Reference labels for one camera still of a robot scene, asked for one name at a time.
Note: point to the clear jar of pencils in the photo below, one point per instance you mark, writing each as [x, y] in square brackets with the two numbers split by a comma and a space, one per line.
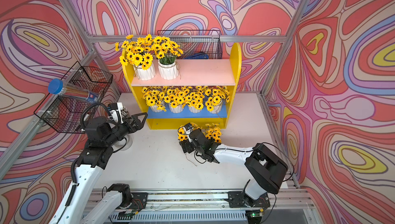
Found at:
[124, 114]

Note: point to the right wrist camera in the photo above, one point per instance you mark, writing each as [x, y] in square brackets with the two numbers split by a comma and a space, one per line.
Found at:
[188, 129]

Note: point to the black wire basket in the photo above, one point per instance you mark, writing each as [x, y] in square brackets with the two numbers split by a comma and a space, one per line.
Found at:
[62, 113]
[195, 41]

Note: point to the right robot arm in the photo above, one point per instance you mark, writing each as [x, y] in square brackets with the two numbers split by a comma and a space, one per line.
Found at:
[268, 171]

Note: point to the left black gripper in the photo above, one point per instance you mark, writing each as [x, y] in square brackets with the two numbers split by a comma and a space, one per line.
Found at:
[137, 127]

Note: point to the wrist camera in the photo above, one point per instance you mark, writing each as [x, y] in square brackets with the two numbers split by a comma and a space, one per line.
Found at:
[188, 129]
[115, 112]

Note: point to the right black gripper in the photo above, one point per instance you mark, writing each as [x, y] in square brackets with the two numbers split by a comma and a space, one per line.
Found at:
[185, 146]

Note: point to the blue item in rear basket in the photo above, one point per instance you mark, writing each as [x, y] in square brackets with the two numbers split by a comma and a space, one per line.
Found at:
[200, 55]

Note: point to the black wire basket left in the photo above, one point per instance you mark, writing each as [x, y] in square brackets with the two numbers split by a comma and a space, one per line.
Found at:
[62, 113]

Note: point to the sunflower pot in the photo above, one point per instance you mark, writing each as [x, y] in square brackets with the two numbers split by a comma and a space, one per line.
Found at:
[194, 97]
[213, 132]
[175, 99]
[167, 52]
[154, 98]
[138, 55]
[182, 136]
[215, 98]

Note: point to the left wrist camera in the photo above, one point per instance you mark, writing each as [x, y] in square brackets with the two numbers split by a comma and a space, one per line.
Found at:
[115, 112]

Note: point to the blue capped pencil tube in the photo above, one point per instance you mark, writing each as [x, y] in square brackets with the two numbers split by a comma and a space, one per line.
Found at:
[60, 88]

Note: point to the yellow shelf unit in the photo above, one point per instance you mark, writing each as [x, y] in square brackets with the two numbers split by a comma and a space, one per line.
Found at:
[193, 72]

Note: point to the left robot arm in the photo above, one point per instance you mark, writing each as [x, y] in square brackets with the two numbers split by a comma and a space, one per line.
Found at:
[86, 169]

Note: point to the black wire basket rear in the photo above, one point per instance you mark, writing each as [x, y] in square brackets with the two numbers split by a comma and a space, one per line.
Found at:
[195, 41]

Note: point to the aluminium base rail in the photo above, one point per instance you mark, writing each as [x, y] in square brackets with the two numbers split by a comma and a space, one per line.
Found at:
[288, 207]

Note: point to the black marker in basket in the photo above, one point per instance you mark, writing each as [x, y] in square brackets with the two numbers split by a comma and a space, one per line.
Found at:
[82, 122]

